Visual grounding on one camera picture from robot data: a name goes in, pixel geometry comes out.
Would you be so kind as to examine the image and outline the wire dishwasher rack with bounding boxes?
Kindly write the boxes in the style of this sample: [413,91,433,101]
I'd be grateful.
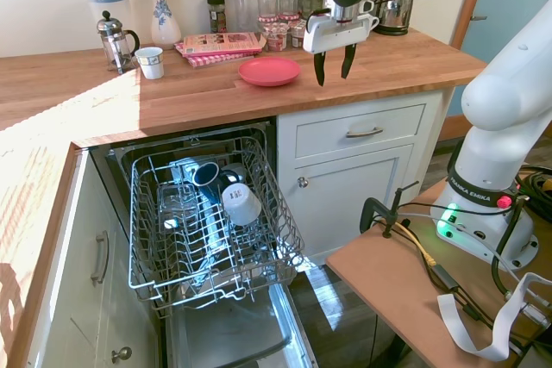
[128,128,306,309]

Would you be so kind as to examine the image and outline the grey cable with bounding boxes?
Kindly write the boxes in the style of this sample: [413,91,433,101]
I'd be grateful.
[398,208,525,285]

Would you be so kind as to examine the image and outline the white cabinet door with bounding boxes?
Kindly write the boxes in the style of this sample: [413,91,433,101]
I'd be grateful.
[282,143,417,259]

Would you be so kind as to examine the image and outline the clear bottle green lid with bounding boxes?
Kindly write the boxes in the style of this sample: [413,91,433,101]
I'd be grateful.
[233,0,254,33]

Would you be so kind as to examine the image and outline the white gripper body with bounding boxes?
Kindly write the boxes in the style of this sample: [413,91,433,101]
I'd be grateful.
[302,9,374,56]

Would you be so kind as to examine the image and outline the metal drawer handle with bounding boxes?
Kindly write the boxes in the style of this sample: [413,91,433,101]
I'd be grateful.
[345,126,384,139]

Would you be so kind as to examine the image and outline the thick black cable bundle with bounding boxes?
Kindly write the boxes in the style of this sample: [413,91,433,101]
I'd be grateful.
[516,165,552,219]

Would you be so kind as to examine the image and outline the white flat ribbon strap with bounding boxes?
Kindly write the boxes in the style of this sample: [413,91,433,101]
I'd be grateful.
[437,271,552,363]

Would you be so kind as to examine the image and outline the clear glass tumbler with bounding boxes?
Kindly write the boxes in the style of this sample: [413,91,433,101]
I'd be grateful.
[157,182,199,231]

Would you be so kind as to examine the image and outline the wooden mounting board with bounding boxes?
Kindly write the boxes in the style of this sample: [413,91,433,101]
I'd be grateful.
[325,178,552,368]

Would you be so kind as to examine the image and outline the black cable with adapter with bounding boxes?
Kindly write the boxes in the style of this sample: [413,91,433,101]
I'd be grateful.
[430,262,495,328]

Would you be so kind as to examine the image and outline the black screw clamp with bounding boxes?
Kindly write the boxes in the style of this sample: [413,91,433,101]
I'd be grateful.
[360,181,419,239]

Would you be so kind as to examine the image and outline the stainless steel kettle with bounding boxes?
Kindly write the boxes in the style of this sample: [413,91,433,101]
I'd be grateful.
[373,0,415,36]

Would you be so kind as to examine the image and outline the red gingham book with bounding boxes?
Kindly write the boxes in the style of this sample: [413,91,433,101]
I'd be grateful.
[173,40,264,68]

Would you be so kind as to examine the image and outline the dark blue mug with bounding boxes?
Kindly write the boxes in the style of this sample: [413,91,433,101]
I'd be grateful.
[191,161,222,188]

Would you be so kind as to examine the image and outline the black mug white inside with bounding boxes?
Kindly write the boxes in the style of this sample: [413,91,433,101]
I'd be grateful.
[218,164,247,187]

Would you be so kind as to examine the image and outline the yellow cable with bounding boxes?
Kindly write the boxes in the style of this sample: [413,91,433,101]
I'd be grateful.
[394,219,437,266]

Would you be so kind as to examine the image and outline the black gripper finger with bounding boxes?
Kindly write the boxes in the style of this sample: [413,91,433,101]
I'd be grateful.
[313,51,328,87]
[340,42,358,80]

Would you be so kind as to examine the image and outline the white vase blue flowers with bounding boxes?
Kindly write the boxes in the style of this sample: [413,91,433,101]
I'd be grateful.
[148,0,183,46]

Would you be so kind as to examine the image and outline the white corner cabinet front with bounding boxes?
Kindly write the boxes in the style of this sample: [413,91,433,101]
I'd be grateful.
[38,150,160,368]

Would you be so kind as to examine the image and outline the pink cookbook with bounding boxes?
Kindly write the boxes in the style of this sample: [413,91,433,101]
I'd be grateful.
[181,31,267,59]

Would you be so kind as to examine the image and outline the red plastic plate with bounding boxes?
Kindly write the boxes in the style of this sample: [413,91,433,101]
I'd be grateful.
[238,56,302,88]

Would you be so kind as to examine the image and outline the stainless dishwasher door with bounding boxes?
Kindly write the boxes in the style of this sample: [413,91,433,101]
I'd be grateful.
[161,264,320,368]

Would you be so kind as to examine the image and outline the glass French press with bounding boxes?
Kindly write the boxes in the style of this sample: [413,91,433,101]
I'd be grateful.
[96,10,141,75]

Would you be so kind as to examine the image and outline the metal bar cabinet handle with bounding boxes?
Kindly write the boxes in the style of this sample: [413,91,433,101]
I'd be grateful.
[90,229,110,286]

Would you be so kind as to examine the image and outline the white patterned paper cup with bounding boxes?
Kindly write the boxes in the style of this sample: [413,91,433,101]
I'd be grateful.
[134,46,165,80]

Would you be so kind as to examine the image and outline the white drawer front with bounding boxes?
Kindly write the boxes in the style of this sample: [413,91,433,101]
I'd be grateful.
[295,103,428,160]

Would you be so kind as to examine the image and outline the spice jar black lid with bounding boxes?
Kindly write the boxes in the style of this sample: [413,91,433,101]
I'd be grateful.
[206,0,228,34]

